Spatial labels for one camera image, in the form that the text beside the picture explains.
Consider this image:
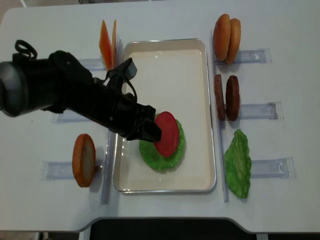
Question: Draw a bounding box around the bun half beside sesame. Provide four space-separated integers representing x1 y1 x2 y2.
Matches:
225 18 241 65

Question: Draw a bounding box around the left upright bun half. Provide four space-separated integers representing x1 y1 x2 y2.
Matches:
72 133 96 188

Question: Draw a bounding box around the clear bun pusher track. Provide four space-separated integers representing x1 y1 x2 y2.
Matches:
231 48 272 65
41 160 104 181

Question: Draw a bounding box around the clear left front rail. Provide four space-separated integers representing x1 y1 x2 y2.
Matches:
101 34 125 205

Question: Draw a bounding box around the clear cheese pusher track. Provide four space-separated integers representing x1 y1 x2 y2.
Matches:
79 58 106 71

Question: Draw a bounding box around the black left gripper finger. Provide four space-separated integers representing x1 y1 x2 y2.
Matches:
127 119 162 142

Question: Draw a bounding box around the clear lettuce pusher track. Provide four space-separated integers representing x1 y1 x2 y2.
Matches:
250 157 296 179

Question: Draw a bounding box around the dark brown meat patty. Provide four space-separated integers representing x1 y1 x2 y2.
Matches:
225 75 240 121

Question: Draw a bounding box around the orange cheese slice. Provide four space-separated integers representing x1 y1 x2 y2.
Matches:
99 20 112 71
111 20 117 69

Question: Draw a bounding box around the lighter brown meat patty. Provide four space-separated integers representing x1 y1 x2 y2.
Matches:
214 74 225 121

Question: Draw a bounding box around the orange cheese slice right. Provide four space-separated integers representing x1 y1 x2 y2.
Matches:
111 20 117 69

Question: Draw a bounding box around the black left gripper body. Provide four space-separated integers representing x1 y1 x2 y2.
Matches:
104 82 156 139

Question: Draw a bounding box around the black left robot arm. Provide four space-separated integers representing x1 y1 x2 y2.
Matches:
0 40 162 142

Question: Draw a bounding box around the sesame bun top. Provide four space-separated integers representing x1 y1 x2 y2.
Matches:
213 13 231 61

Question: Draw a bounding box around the green lettuce leaf on tray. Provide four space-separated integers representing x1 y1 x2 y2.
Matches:
139 111 186 172

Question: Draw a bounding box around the clear tomato pusher track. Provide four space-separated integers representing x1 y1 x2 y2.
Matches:
51 110 90 124

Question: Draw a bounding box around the white rectangular metal tray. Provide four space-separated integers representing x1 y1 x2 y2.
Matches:
113 38 216 193

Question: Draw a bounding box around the clear patty pusher track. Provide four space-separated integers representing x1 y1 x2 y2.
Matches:
237 101 284 120

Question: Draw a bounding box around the clear left bun pusher track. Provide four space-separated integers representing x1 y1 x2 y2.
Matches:
41 160 104 181

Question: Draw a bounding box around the clear bun pusher track right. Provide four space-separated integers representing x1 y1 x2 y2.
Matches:
231 48 272 65

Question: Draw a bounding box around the orange cheese slice left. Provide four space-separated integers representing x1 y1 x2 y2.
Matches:
99 20 112 71

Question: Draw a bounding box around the red tomato slice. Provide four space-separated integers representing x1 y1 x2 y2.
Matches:
153 111 180 157

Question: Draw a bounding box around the upright green lettuce leaf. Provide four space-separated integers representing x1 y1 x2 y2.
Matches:
224 129 252 199

